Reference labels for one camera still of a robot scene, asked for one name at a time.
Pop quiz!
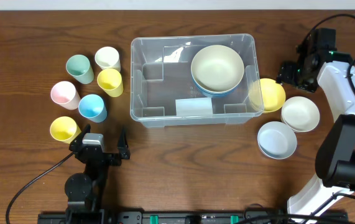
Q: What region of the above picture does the clear plastic storage container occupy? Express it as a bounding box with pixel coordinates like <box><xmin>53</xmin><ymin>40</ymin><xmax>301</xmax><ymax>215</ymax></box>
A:
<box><xmin>130</xmin><ymin>34</ymin><xmax>263</xmax><ymax>128</ymax></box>

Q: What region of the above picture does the cream cup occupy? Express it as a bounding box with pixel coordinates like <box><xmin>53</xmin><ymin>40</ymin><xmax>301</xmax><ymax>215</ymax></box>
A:
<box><xmin>95</xmin><ymin>47</ymin><xmax>121</xmax><ymax>72</ymax></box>

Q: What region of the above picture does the white label in container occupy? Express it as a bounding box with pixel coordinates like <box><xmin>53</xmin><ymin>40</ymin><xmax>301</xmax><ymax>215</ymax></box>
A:
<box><xmin>175</xmin><ymin>98</ymin><xmax>213</xmax><ymax>116</ymax></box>

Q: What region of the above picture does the yellow cup lower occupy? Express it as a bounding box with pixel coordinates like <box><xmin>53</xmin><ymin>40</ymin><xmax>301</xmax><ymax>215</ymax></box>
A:
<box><xmin>50</xmin><ymin>116</ymin><xmax>81</xmax><ymax>144</ymax></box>

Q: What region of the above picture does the dark blue large bowl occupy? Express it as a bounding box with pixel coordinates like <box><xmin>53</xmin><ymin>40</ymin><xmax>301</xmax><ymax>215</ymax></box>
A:
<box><xmin>193</xmin><ymin>80</ymin><xmax>237</xmax><ymax>98</ymax></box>

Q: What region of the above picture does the yellow small bowl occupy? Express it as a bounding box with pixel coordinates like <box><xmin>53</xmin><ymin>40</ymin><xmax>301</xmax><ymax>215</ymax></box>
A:
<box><xmin>248</xmin><ymin>78</ymin><xmax>286</xmax><ymax>113</ymax></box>

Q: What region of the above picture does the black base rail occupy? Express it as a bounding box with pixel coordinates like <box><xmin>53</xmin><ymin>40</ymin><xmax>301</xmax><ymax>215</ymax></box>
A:
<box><xmin>37</xmin><ymin>210</ymin><xmax>349</xmax><ymax>224</ymax></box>

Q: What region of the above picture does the blue cup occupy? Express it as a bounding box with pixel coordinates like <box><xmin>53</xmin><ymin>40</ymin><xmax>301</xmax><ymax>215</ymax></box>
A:
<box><xmin>78</xmin><ymin>94</ymin><xmax>108</xmax><ymax>123</ymax></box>

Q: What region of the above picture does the black cable left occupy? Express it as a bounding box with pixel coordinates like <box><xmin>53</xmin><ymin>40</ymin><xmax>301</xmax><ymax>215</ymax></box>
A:
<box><xmin>5</xmin><ymin>151</ymin><xmax>76</xmax><ymax>224</ymax></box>

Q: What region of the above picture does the light blue small bowl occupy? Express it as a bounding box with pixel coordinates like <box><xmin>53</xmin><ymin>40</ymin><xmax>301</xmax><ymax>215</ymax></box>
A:
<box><xmin>257</xmin><ymin>121</ymin><xmax>297</xmax><ymax>160</ymax></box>

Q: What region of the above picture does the pink cup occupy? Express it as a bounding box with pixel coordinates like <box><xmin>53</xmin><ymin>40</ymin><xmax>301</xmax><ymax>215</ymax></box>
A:
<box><xmin>50</xmin><ymin>81</ymin><xmax>81</xmax><ymax>110</ymax></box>

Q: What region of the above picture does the beige large bowl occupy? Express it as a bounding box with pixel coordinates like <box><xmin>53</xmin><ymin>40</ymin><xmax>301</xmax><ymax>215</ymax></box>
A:
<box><xmin>190</xmin><ymin>45</ymin><xmax>245</xmax><ymax>91</ymax></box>

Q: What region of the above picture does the yellow cup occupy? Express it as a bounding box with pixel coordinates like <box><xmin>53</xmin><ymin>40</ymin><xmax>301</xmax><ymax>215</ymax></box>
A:
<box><xmin>50</xmin><ymin>116</ymin><xmax>81</xmax><ymax>144</ymax></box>
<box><xmin>97</xmin><ymin>68</ymin><xmax>124</xmax><ymax>97</ymax></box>

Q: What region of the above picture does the white small bowl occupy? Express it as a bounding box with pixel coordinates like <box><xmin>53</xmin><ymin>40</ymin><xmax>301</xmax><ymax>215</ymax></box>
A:
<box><xmin>281</xmin><ymin>96</ymin><xmax>320</xmax><ymax>133</ymax></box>

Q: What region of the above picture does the yellow cup upper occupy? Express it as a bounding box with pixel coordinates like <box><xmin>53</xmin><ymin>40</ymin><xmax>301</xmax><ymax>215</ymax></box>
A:
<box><xmin>97</xmin><ymin>68</ymin><xmax>124</xmax><ymax>97</ymax></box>

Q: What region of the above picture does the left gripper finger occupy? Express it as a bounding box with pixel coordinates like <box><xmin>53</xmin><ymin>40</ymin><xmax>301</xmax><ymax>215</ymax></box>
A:
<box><xmin>70</xmin><ymin>124</ymin><xmax>91</xmax><ymax>146</ymax></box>
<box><xmin>118</xmin><ymin>128</ymin><xmax>131</xmax><ymax>160</ymax></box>

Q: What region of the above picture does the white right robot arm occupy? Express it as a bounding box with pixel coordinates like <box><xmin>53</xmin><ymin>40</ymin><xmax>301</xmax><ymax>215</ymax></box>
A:
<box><xmin>276</xmin><ymin>28</ymin><xmax>355</xmax><ymax>223</ymax></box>

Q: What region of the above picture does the green cup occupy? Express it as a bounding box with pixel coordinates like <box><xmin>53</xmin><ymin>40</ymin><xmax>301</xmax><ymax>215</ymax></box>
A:
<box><xmin>66</xmin><ymin>55</ymin><xmax>94</xmax><ymax>84</ymax></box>

